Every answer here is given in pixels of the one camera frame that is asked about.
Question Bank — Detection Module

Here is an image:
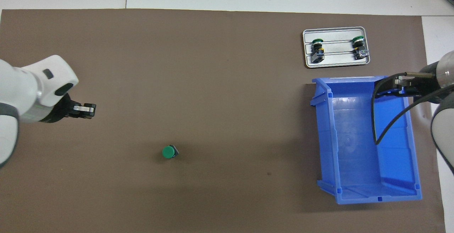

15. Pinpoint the green push button switch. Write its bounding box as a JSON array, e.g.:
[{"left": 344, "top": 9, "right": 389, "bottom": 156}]
[
  {"left": 162, "top": 144, "right": 179, "bottom": 161},
  {"left": 311, "top": 38, "right": 326, "bottom": 64},
  {"left": 352, "top": 35, "right": 370, "bottom": 61}
]

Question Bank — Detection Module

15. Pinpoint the blue plastic storage bin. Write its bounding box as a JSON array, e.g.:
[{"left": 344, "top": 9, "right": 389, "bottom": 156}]
[{"left": 310, "top": 76, "right": 423, "bottom": 205}]

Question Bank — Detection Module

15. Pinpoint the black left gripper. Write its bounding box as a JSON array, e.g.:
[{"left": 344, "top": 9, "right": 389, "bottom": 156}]
[{"left": 38, "top": 92, "right": 96, "bottom": 124}]

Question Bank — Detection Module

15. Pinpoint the brown table mat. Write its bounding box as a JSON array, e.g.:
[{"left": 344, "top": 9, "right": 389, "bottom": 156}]
[{"left": 0, "top": 9, "right": 447, "bottom": 233}]

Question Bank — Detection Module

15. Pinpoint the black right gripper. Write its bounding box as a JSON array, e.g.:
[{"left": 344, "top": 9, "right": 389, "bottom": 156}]
[{"left": 376, "top": 63, "right": 443, "bottom": 103}]

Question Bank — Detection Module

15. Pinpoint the grey metal tray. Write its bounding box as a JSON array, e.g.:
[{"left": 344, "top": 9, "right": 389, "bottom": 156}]
[{"left": 303, "top": 27, "right": 371, "bottom": 68}]

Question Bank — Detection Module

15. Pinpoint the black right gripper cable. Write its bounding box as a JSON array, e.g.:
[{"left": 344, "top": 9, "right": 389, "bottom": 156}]
[{"left": 371, "top": 71, "right": 454, "bottom": 145}]

